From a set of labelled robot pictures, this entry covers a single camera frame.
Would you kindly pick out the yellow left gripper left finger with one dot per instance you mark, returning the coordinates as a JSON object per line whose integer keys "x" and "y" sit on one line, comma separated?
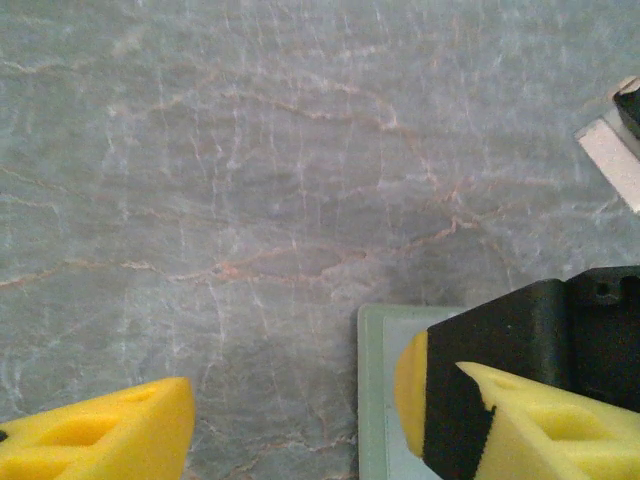
{"x": 90, "y": 440}

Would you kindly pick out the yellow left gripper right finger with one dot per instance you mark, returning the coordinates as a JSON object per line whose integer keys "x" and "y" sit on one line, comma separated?
{"x": 565, "y": 435}

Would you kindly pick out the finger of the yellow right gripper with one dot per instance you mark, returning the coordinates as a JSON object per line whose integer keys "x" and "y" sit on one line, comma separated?
{"x": 450, "y": 400}

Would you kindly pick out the translucent green card holder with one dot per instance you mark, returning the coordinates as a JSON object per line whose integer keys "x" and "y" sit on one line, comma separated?
{"x": 372, "y": 400}

